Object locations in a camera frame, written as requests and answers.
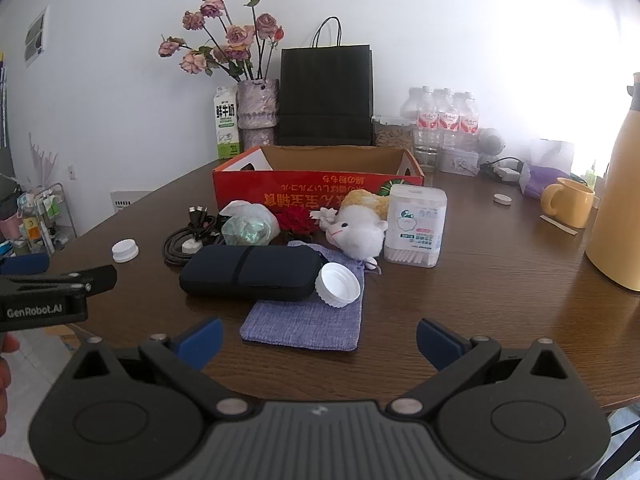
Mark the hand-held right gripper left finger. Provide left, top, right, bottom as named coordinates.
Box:
left=60, top=317, right=261, bottom=418

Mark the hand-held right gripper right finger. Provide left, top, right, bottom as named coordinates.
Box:
left=387, top=318, right=581, bottom=418

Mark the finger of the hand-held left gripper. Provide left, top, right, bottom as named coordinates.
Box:
left=0, top=253, right=51, bottom=276
left=0, top=265, right=118, bottom=295

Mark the small white bottle cap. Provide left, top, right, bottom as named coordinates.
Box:
left=111, top=240, right=140, bottom=264

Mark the black zip case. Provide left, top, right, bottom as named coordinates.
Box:
left=179, top=245, right=326, bottom=302

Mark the black cable bundle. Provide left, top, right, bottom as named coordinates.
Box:
left=162, top=206, right=226, bottom=266

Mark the purple fabric pouch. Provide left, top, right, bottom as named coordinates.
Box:
left=240, top=240, right=382, bottom=352

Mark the cotton swab box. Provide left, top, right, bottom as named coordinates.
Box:
left=382, top=184, right=447, bottom=268

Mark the white plastic bag wad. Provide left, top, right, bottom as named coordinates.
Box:
left=220, top=200, right=280, bottom=247

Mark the white and yellow plush toy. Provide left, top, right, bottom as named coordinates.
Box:
left=310, top=189, right=391, bottom=261

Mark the red fabric rose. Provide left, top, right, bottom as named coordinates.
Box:
left=274, top=207, right=317, bottom=240

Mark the red cardboard box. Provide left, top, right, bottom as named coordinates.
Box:
left=212, top=146, right=426, bottom=211

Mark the brown wooden desktop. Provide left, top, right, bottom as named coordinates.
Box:
left=47, top=147, right=640, bottom=411

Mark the person's left hand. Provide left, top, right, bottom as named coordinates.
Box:
left=0, top=332, right=21, bottom=441

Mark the metal storage rack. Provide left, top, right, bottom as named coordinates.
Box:
left=0, top=175, right=78, bottom=256

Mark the large white lid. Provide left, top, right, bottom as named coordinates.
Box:
left=314, top=262, right=362, bottom=309

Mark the white paper strip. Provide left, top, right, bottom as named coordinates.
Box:
left=539, top=214, right=579, bottom=236

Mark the white printed tin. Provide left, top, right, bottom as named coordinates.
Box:
left=439, top=150, right=482, bottom=177

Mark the clear glass cup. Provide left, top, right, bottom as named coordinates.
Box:
left=414, top=127, right=443, bottom=173

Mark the purple tissue box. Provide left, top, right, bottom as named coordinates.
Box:
left=518, top=139, right=576, bottom=198

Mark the yellow mug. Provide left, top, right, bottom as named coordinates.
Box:
left=540, top=177, right=596, bottom=229

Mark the milk carton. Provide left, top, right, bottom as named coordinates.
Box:
left=214, top=85, right=241, bottom=160

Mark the clear snack container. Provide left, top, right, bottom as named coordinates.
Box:
left=371, top=115, right=416, bottom=150

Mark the water bottle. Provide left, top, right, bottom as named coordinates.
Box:
left=416, top=86, right=442, bottom=153
left=439, top=89, right=462, bottom=153
left=457, top=91, right=482, bottom=153

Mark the yellow thermos jug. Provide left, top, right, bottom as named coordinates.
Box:
left=585, top=72, right=640, bottom=293

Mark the purple vase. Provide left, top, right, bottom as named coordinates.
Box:
left=236, top=79, right=279, bottom=153

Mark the black paper bag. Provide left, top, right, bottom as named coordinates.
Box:
left=276, top=16, right=375, bottom=147

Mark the dried rose bouquet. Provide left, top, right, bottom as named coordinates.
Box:
left=158, top=0, right=286, bottom=82

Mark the wall panel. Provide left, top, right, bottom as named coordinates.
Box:
left=24, top=7, right=50, bottom=66

